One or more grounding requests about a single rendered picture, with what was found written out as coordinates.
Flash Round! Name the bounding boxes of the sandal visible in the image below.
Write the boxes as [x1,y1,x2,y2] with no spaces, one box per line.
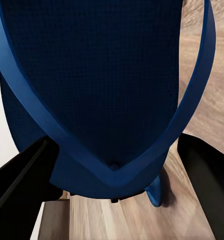
[0,0,216,199]
[144,172,164,207]

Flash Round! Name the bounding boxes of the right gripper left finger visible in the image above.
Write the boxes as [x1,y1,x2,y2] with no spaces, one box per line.
[0,136,60,240]

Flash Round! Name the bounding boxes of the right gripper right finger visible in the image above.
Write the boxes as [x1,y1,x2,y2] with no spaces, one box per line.
[177,133,224,240]

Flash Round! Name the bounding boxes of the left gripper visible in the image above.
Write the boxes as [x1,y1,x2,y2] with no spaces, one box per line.
[111,190,145,203]

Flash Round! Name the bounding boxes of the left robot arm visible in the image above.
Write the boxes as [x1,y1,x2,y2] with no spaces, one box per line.
[43,183,145,203]

